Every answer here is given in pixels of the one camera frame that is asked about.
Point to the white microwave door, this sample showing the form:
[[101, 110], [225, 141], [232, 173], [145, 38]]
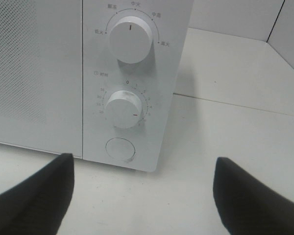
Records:
[[41, 75]]

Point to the white microwave oven body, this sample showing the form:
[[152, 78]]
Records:
[[152, 80]]

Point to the white upper power knob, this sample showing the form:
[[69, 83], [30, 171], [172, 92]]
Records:
[[130, 39]]

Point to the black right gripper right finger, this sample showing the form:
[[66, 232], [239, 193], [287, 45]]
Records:
[[246, 206]]

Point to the white round door button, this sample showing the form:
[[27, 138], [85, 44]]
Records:
[[120, 149]]

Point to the white lower timer knob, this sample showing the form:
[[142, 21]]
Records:
[[123, 109]]

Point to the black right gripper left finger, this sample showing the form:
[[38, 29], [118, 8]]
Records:
[[37, 205]]

